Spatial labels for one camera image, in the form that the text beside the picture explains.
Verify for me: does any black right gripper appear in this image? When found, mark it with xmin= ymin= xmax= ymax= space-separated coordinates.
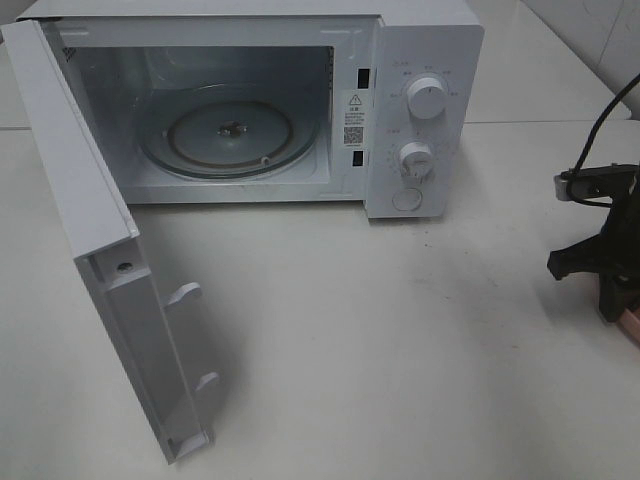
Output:
xmin=547 ymin=165 xmax=639 ymax=323

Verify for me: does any pink round plate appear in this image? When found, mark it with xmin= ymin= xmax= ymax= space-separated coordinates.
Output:
xmin=617 ymin=308 xmax=640 ymax=344

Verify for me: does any white microwave door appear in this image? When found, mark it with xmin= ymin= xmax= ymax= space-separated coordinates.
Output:
xmin=2 ymin=20 xmax=210 ymax=464

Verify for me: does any round white door button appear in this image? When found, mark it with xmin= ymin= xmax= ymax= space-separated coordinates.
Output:
xmin=392 ymin=188 xmax=423 ymax=212

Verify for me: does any lower white round knob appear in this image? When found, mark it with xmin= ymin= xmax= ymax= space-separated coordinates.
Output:
xmin=398 ymin=142 xmax=435 ymax=179

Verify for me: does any white round knob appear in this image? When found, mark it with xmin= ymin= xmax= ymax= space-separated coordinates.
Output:
xmin=406 ymin=73 xmax=448 ymax=120
xmin=398 ymin=142 xmax=435 ymax=179

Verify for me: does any upper white round knob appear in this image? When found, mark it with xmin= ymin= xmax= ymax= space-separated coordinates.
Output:
xmin=406 ymin=73 xmax=448 ymax=120

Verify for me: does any white microwave oven body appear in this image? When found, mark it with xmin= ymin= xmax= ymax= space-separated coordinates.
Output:
xmin=9 ymin=1 xmax=484 ymax=219

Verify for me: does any white warning label sticker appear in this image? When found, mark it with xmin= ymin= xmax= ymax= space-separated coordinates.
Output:
xmin=338 ymin=89 xmax=370 ymax=147

